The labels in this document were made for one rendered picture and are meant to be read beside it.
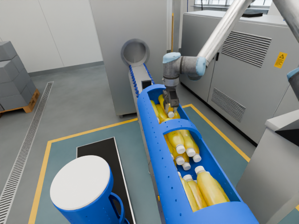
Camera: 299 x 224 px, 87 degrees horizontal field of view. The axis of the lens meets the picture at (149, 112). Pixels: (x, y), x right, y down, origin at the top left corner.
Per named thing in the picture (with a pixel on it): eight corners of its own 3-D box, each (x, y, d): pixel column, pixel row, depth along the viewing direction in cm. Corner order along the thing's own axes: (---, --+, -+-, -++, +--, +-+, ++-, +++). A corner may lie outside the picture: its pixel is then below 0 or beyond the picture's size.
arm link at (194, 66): (206, 62, 86) (183, 60, 90) (208, 54, 75) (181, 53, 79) (203, 78, 86) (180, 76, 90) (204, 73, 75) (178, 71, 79)
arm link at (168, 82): (181, 78, 86) (164, 80, 85) (180, 86, 89) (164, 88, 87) (175, 72, 93) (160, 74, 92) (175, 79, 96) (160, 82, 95)
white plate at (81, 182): (70, 224, 61) (71, 226, 62) (121, 171, 78) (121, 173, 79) (38, 185, 75) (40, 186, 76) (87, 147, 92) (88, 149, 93)
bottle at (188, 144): (174, 133, 94) (185, 158, 79) (169, 125, 89) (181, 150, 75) (184, 127, 93) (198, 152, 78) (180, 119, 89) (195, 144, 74)
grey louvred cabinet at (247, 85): (197, 79, 388) (207, 10, 302) (283, 138, 222) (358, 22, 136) (177, 84, 375) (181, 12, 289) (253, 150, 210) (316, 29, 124)
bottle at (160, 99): (162, 102, 119) (170, 119, 106) (155, 98, 115) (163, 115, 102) (168, 96, 117) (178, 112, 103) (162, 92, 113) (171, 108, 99)
